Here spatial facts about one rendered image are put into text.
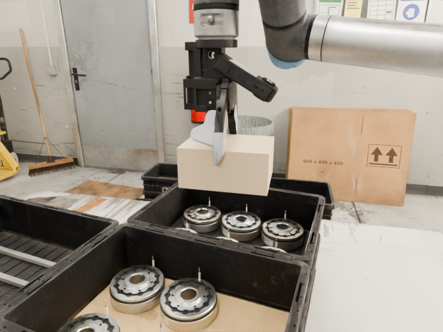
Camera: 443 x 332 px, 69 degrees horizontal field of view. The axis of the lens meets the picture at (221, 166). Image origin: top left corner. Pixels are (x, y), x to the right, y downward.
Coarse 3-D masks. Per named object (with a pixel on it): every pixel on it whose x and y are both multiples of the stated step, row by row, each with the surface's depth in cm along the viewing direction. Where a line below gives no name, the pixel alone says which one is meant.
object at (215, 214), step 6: (186, 210) 90; (192, 210) 90; (216, 210) 91; (186, 216) 87; (192, 216) 87; (210, 216) 87; (216, 216) 87; (192, 222) 85; (198, 222) 84; (204, 222) 84; (210, 222) 85
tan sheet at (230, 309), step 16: (96, 304) 61; (224, 304) 61; (240, 304) 61; (256, 304) 61; (128, 320) 57; (144, 320) 57; (160, 320) 57; (224, 320) 57; (240, 320) 57; (256, 320) 57; (272, 320) 57
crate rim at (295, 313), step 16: (128, 224) 69; (96, 240) 63; (192, 240) 63; (208, 240) 63; (80, 256) 58; (256, 256) 59; (272, 256) 58; (64, 272) 55; (304, 272) 54; (32, 288) 51; (304, 288) 51; (16, 304) 47; (0, 320) 45; (288, 320) 45
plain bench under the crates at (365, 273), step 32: (64, 192) 141; (352, 224) 115; (320, 256) 97; (352, 256) 97; (384, 256) 97; (416, 256) 97; (320, 288) 84; (352, 288) 84; (384, 288) 84; (416, 288) 84; (320, 320) 74; (352, 320) 74; (384, 320) 74; (416, 320) 74
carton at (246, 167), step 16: (192, 144) 58; (240, 144) 58; (256, 144) 58; (272, 144) 60; (192, 160) 56; (208, 160) 56; (224, 160) 55; (240, 160) 55; (256, 160) 54; (272, 160) 64; (192, 176) 57; (208, 176) 57; (224, 176) 56; (240, 176) 55; (256, 176) 55; (240, 192) 56; (256, 192) 56
